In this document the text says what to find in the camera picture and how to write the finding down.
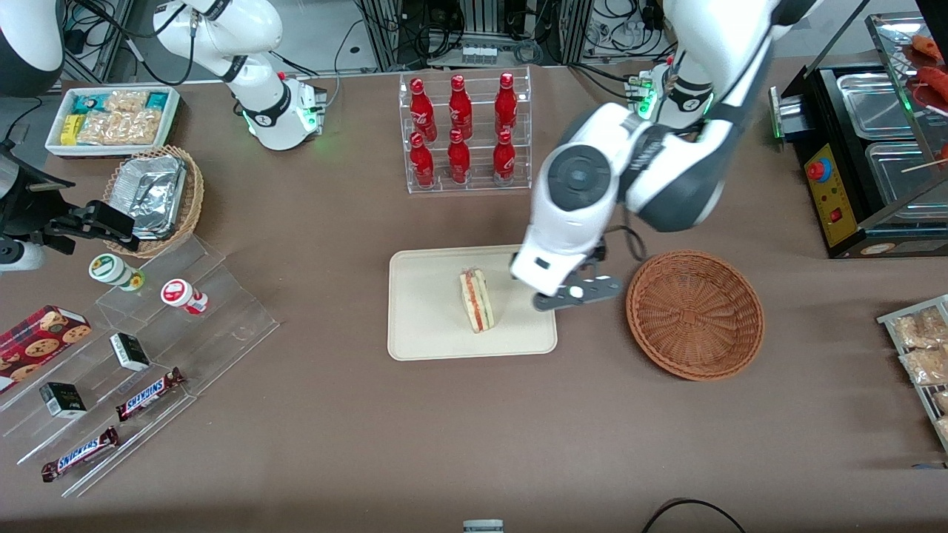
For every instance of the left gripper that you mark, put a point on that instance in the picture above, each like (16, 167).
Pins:
(600, 254)

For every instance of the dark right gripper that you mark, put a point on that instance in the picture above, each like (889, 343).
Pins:
(35, 212)

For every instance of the triangular sandwich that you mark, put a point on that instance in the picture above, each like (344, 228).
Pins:
(478, 300)

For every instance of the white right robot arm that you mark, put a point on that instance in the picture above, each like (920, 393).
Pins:
(252, 29)

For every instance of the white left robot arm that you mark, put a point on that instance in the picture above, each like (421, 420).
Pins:
(585, 178)

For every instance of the beige plastic tray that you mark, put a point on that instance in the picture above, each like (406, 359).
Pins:
(426, 311)

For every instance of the light wicker basket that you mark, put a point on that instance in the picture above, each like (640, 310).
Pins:
(194, 200)

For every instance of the round brown wicker basket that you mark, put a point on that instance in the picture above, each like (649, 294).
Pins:
(696, 318)

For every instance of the green lid yogurt cup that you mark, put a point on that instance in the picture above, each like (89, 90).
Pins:
(111, 270)

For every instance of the stacked aluminium foil trays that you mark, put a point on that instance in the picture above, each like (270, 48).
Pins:
(152, 192)

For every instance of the white snack box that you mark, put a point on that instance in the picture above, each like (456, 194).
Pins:
(104, 149)

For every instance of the clear acrylic bottle rack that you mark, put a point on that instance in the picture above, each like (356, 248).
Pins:
(478, 189)

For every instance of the yellow snack packet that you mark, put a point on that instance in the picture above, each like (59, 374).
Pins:
(72, 129)

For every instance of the clear bag of crackers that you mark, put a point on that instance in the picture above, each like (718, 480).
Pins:
(126, 101)
(122, 128)

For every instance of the red cola bottle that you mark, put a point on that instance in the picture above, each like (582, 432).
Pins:
(458, 159)
(506, 104)
(420, 107)
(421, 163)
(503, 159)
(460, 107)

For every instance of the red lid yogurt cup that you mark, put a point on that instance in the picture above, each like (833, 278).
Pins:
(179, 294)

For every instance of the teal snack packet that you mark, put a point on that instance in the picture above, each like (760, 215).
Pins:
(89, 104)
(157, 100)

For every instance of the red cookie box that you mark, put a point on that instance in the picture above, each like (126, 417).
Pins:
(41, 340)

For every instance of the small black box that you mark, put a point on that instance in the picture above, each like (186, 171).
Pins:
(129, 352)
(63, 400)

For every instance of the clear acrylic stepped stand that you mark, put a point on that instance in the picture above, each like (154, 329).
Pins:
(222, 326)

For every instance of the Snickers chocolate bar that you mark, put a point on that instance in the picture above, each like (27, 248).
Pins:
(80, 454)
(148, 394)

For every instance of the white power strip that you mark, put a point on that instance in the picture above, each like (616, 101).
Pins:
(479, 54)

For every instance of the small grey device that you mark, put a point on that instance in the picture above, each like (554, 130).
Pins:
(483, 526)

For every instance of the black hot food display machine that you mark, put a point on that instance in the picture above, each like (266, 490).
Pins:
(837, 215)

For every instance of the steel food pan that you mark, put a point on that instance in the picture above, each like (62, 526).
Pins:
(878, 104)
(900, 181)

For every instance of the clear bag of pastries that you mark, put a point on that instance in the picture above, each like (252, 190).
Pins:
(922, 329)
(942, 401)
(943, 429)
(929, 366)

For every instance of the wooden skewer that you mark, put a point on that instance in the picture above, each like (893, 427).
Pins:
(926, 166)

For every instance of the small blue object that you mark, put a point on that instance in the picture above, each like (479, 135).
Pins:
(929, 466)

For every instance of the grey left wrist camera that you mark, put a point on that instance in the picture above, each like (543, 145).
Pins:
(585, 290)

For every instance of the black metal rack frame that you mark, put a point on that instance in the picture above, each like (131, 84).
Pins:
(385, 37)

